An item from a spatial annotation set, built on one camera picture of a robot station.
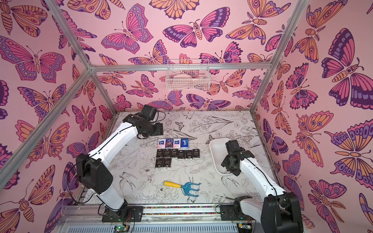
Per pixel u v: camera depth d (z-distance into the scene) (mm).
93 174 438
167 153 945
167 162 898
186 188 818
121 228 712
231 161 603
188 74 947
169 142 982
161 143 976
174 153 945
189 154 942
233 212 729
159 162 898
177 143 976
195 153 942
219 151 973
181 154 944
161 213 746
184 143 975
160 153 942
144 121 609
